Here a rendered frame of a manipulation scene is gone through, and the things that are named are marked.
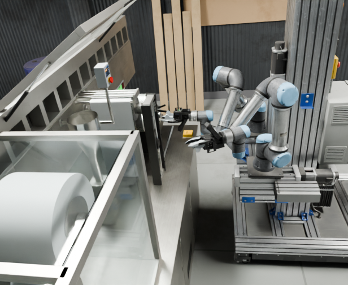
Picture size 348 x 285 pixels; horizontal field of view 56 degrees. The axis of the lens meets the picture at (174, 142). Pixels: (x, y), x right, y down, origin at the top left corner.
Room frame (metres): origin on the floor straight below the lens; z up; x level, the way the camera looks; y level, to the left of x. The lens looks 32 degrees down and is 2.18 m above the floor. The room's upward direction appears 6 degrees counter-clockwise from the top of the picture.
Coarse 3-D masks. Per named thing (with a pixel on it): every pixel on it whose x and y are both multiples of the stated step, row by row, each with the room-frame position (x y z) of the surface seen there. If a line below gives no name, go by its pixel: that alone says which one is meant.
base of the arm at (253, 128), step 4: (252, 120) 2.23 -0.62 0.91; (264, 120) 2.22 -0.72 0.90; (248, 124) 2.27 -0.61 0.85; (252, 124) 2.22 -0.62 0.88; (256, 124) 2.20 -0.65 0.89; (260, 124) 2.19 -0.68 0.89; (264, 124) 2.21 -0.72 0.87; (252, 128) 2.22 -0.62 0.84; (256, 128) 2.19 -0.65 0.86; (260, 128) 2.18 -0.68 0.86; (264, 128) 2.20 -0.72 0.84; (256, 132) 2.18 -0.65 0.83; (260, 132) 2.18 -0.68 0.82
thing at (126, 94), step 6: (90, 90) 1.84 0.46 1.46; (96, 90) 1.83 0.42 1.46; (102, 90) 1.82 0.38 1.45; (108, 90) 1.81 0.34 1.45; (114, 90) 1.80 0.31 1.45; (120, 90) 1.80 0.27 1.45; (126, 90) 1.79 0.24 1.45; (132, 90) 1.78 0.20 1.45; (138, 90) 1.78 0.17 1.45; (78, 96) 1.78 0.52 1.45; (84, 96) 1.77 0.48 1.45; (90, 96) 1.76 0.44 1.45; (96, 96) 1.75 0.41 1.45; (102, 96) 1.74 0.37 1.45; (114, 96) 1.73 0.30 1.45; (120, 96) 1.72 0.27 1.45; (126, 96) 1.72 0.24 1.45; (132, 96) 1.71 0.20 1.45
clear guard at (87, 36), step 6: (108, 18) 1.81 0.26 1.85; (102, 24) 1.87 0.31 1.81; (96, 30) 1.88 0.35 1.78; (84, 36) 1.51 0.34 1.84; (90, 36) 2.02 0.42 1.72; (78, 42) 1.55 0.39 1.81; (84, 42) 2.10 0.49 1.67; (72, 48) 1.60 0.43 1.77; (66, 54) 1.65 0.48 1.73; (60, 60) 1.70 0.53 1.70
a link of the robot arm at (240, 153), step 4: (228, 144) 1.61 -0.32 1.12; (232, 144) 1.56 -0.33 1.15; (236, 144) 1.54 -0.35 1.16; (240, 144) 1.53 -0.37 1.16; (244, 144) 1.54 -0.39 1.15; (232, 148) 1.56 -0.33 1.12; (236, 148) 1.54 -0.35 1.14; (240, 148) 1.53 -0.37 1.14; (244, 148) 1.54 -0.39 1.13; (232, 152) 1.56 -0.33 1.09; (236, 152) 1.54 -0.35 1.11; (240, 152) 1.53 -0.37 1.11; (244, 152) 1.54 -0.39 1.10; (236, 156) 1.54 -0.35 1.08; (240, 156) 1.53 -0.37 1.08
